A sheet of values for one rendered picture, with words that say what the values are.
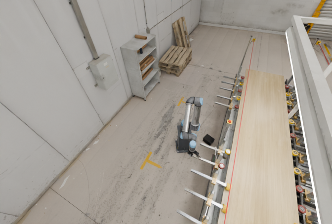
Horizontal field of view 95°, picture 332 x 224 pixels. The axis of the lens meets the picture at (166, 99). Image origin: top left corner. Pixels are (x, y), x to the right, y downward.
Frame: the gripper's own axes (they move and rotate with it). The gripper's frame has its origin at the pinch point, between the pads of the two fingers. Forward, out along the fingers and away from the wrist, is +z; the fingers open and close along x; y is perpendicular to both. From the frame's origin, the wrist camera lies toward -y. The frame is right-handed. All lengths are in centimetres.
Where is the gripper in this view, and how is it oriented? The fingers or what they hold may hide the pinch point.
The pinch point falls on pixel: (192, 156)
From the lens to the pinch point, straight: 251.8
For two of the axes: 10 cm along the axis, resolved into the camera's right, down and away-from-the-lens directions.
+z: 0.4, 7.1, 7.1
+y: -9.0, -2.8, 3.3
